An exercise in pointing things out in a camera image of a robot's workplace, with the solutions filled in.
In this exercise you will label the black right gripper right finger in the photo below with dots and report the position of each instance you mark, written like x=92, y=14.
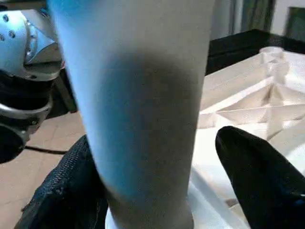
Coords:
x=267, y=186

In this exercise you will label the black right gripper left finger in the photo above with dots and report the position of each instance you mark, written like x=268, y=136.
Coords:
x=71, y=200

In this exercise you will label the white plastic table leg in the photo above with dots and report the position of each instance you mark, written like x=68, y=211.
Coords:
x=143, y=119

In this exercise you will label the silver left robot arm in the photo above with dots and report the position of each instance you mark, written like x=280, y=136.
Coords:
x=24, y=47

